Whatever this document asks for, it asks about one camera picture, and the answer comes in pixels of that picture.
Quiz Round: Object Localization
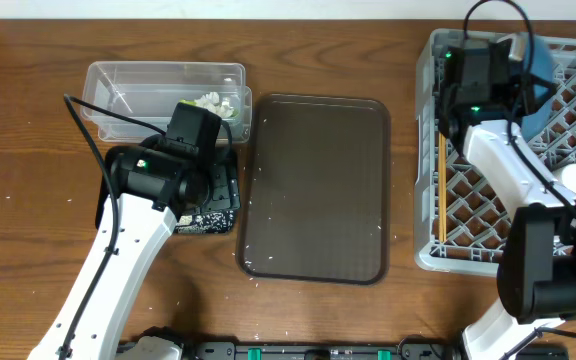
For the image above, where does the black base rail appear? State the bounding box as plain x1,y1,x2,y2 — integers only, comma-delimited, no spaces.
115,340,569,360

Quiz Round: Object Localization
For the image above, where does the pile of white rice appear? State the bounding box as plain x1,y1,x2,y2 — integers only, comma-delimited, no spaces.
174,210,236,234

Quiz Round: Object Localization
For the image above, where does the dark brown serving tray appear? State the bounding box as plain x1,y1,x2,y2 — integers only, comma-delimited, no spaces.
236,94,391,286

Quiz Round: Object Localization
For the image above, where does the clear plastic bin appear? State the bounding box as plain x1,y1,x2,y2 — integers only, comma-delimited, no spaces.
82,61,252,144

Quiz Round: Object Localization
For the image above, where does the wooden chopstick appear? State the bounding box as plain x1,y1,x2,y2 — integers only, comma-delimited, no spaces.
440,132,448,243
436,132,445,243

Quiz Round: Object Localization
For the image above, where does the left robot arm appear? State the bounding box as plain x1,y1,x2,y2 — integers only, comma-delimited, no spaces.
29,146,240,359

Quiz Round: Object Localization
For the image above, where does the grey plastic dishwasher rack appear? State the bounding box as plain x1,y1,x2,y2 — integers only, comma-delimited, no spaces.
414,29,576,277

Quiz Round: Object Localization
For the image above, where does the dark blue plate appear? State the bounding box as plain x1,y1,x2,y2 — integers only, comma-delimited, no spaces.
521,36,556,141

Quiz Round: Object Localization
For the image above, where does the black plastic tray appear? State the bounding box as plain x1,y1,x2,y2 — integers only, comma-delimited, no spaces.
105,144,241,234

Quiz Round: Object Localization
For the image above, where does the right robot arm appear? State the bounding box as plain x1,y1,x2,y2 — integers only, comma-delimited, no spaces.
439,33,576,359

